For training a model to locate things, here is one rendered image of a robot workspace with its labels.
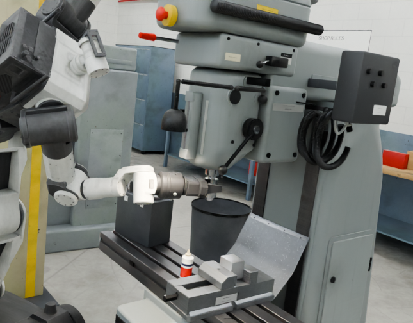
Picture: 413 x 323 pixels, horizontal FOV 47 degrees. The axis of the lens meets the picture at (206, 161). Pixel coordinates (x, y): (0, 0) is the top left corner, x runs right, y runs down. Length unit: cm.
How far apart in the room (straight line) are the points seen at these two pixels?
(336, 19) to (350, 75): 519
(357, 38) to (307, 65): 475
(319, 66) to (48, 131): 92
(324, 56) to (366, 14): 468
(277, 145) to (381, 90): 37
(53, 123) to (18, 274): 207
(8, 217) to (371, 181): 137
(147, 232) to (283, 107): 75
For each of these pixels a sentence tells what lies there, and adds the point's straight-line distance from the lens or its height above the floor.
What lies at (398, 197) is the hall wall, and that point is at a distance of 597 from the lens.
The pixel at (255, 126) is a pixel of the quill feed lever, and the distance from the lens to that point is 149.
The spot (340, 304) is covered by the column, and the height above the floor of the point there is 78.
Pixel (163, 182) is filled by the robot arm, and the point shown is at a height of 126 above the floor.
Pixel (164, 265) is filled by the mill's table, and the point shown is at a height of 90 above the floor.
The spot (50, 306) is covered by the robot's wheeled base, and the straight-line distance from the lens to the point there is 204.
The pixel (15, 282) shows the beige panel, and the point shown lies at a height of 16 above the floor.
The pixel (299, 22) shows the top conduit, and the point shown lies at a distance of 154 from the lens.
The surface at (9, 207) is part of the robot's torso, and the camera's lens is 183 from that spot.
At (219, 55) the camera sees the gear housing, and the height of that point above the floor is 166.
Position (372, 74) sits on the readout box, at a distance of 150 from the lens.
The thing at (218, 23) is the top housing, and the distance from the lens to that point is 136.
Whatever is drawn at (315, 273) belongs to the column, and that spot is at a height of 93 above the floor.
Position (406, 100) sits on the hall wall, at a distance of 594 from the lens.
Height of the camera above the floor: 161
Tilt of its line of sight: 10 degrees down
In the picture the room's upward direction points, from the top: 7 degrees clockwise
